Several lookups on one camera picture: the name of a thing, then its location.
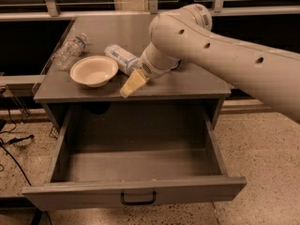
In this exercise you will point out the metal window railing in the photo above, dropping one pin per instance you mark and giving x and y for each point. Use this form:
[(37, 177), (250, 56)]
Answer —
[(93, 7)]

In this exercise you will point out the blue label plastic bottle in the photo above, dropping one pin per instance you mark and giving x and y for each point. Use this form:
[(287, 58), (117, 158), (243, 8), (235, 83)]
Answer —
[(126, 61)]

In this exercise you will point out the clear crumpled water bottle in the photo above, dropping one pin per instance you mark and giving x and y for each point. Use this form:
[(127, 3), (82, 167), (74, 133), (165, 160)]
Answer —
[(69, 51)]

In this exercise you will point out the white paper bowl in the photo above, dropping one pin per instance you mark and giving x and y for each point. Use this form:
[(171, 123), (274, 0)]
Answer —
[(93, 71)]

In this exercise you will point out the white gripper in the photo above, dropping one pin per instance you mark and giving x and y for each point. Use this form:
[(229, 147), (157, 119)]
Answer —
[(149, 67)]

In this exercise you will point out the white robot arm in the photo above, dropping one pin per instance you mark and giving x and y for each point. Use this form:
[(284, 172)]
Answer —
[(270, 75)]

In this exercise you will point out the blue soda can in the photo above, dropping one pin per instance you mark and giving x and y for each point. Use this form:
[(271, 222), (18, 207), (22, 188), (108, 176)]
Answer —
[(175, 64)]

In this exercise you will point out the black drawer handle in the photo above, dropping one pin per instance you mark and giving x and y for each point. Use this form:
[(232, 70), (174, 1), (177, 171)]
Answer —
[(131, 199)]

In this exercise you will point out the grey metal cabinet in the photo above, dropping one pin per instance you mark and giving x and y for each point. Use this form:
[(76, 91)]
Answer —
[(130, 31)]

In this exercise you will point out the open grey top drawer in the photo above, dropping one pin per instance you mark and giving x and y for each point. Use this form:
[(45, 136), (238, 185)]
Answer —
[(170, 149)]

